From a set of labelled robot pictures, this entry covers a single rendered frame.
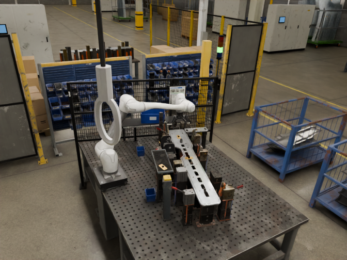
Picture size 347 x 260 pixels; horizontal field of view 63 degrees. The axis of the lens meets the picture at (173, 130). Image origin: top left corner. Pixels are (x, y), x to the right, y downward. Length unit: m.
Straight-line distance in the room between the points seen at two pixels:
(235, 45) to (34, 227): 4.49
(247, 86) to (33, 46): 6.10
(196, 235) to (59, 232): 1.78
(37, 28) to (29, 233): 6.51
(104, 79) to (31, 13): 8.84
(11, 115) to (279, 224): 3.74
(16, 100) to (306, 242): 4.20
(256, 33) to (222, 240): 4.44
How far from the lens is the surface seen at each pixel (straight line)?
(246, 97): 6.43
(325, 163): 3.96
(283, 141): 4.70
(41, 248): 3.64
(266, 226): 2.81
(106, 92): 0.34
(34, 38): 9.24
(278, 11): 13.53
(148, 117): 3.57
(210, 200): 2.47
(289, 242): 3.19
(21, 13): 9.15
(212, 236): 2.60
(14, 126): 4.72
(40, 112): 5.61
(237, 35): 5.75
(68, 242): 3.60
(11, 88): 4.50
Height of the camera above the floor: 2.61
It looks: 27 degrees down
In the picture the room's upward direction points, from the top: 2 degrees clockwise
